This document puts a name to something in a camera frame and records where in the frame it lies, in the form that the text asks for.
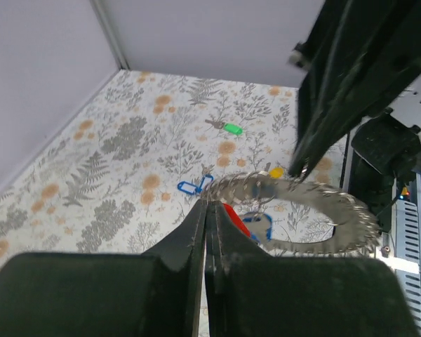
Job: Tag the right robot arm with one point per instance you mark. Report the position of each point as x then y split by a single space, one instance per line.
385 146

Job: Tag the floral table mat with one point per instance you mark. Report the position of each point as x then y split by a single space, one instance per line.
108 183

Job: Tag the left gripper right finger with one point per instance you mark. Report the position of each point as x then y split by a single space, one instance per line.
251 293

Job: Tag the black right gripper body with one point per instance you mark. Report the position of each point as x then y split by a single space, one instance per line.
358 57

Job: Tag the yellow key tag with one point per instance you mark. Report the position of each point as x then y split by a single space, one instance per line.
276 172

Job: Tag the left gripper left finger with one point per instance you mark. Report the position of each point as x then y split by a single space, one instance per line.
155 293

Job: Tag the blue key tag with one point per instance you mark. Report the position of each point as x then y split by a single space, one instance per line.
187 187
206 179

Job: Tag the green key tag with key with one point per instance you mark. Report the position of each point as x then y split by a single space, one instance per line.
228 127

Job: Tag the red key tag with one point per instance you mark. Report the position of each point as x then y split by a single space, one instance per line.
236 219

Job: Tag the blue key tag single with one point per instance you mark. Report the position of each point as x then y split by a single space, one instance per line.
259 226

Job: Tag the metal ring disc with keyrings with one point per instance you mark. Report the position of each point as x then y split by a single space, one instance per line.
308 219

